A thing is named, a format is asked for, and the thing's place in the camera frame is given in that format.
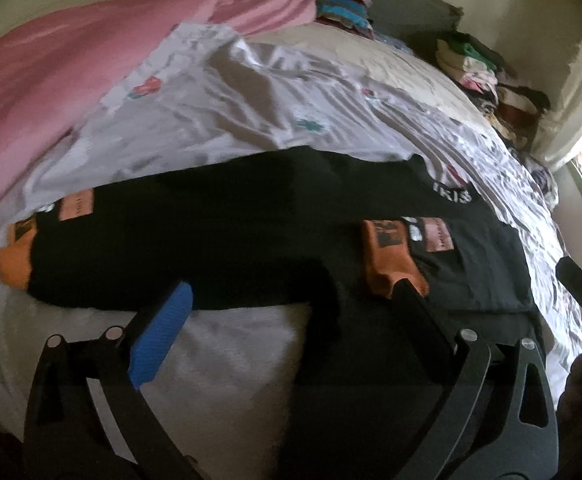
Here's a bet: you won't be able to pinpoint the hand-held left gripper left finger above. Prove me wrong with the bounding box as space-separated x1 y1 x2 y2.
23 280 206 480

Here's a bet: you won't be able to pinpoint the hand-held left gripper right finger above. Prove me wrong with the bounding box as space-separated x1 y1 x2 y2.
385 277 560 480

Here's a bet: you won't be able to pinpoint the black pants with patches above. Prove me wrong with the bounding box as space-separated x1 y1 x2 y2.
0 149 552 480

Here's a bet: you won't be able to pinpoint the stack of folded clothes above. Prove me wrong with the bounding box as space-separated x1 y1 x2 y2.
436 32 552 152

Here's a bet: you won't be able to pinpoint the pile of striped folded clothes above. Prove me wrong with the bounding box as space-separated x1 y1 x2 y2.
313 0 378 40

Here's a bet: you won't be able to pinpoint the dark patterned cloth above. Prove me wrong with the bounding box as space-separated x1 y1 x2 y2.
530 159 560 203

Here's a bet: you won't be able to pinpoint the white curtain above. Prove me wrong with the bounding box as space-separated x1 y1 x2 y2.
536 12 582 167

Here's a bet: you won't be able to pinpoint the white floral quilt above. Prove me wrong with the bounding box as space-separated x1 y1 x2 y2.
0 22 582 480

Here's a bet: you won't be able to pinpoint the beige bed sheet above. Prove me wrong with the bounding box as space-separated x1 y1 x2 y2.
246 25 492 123

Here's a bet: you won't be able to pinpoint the pink blanket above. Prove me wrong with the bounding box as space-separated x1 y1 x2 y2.
0 0 318 233

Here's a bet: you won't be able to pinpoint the grey headboard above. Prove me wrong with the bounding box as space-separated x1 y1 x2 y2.
316 0 464 52

